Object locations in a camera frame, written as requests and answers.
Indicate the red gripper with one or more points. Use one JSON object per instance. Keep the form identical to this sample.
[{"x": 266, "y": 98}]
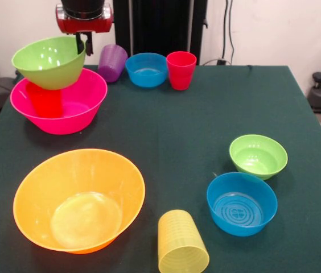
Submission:
[{"x": 85, "y": 24}]

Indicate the purple plastic cup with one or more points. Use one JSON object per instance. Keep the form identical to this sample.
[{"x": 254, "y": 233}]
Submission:
[{"x": 112, "y": 64}]

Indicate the large green plastic bowl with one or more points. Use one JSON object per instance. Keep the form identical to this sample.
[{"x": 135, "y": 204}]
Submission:
[{"x": 49, "y": 68}]

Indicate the large pink plastic bowl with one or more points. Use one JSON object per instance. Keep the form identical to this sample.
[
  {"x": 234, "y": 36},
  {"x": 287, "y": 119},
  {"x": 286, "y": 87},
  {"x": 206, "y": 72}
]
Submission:
[{"x": 86, "y": 99}]

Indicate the blue plastic bowl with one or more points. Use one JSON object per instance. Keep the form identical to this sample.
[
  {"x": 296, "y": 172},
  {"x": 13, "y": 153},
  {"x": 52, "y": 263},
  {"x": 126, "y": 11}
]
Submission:
[
  {"x": 146, "y": 69},
  {"x": 241, "y": 207}
]

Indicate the red plastic cup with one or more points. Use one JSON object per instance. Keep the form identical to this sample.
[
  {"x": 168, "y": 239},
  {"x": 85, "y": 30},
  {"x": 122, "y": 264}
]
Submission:
[{"x": 46, "y": 103}]

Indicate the crimson pink plastic cup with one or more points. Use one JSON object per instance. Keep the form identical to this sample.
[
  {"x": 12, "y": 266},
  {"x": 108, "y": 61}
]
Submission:
[{"x": 181, "y": 71}]

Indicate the orange plastic bowl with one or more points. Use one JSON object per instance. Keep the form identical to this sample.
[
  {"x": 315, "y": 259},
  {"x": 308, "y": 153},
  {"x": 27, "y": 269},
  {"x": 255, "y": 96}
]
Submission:
[{"x": 78, "y": 199}]

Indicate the small green plastic bowl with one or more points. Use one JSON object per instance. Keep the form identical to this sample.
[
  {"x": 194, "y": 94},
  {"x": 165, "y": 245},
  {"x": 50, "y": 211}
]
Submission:
[{"x": 258, "y": 157}]

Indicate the yellow plastic cup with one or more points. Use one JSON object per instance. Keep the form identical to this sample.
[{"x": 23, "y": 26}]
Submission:
[{"x": 177, "y": 236}]

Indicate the dark green table cloth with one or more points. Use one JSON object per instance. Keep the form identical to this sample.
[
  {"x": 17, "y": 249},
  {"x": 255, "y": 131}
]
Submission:
[{"x": 277, "y": 227}]

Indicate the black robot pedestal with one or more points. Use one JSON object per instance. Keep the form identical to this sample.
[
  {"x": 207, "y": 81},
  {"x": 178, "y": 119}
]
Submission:
[{"x": 160, "y": 28}]

